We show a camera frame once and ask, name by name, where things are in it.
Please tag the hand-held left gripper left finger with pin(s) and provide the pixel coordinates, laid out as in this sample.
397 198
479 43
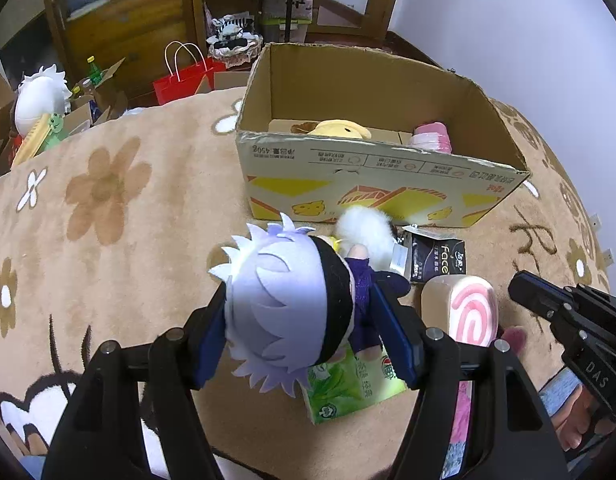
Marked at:
207 350

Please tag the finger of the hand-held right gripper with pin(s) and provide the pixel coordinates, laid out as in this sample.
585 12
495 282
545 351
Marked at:
535 294

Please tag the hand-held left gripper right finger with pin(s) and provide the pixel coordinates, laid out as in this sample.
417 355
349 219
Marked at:
394 332

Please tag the printed cardboard box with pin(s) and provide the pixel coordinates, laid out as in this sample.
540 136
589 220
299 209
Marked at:
368 180

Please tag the person's right hand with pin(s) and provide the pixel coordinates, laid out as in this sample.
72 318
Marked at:
578 422

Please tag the blue striped cloth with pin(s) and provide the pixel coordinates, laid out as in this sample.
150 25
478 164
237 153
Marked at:
558 400

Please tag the green tissue packet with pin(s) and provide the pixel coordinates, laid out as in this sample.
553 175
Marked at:
353 385

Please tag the pink swirl roll plush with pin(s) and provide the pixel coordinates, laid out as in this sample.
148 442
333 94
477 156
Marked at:
468 312

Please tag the black tissue packet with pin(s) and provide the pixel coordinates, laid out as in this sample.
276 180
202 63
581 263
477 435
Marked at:
433 257

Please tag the pink floral cloth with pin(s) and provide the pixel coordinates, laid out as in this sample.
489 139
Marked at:
460 415

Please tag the white fluffy plush toy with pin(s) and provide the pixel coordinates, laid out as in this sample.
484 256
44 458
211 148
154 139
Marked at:
363 230

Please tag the brown floral blanket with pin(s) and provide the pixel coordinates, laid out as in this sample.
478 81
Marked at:
112 240

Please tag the pink plush toy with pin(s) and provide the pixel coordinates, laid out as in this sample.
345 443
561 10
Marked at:
433 137

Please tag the yellow plush toy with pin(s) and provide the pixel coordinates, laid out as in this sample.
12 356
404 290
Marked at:
338 127

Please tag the red paper bag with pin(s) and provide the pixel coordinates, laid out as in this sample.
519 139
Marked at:
182 82

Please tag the green frog toy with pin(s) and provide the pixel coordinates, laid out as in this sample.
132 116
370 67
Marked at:
56 127

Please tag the yellow ribbed toy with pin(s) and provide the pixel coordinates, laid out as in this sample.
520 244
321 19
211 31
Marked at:
30 142

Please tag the open plain cardboard box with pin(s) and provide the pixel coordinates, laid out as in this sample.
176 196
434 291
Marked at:
105 95

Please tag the lace-trimmed basket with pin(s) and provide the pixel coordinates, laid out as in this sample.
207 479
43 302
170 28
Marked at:
235 52

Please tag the green-capped bottle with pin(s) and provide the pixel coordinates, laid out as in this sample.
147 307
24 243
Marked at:
94 72

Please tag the large white-haired plush doll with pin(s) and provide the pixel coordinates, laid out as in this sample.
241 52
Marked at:
37 97

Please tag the black and white plush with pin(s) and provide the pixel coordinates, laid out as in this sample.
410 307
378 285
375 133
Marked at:
232 27

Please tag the small dark side table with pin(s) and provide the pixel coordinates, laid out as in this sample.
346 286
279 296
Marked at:
283 5

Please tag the wooden cabinet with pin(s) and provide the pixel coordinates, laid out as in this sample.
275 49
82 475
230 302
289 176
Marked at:
117 15

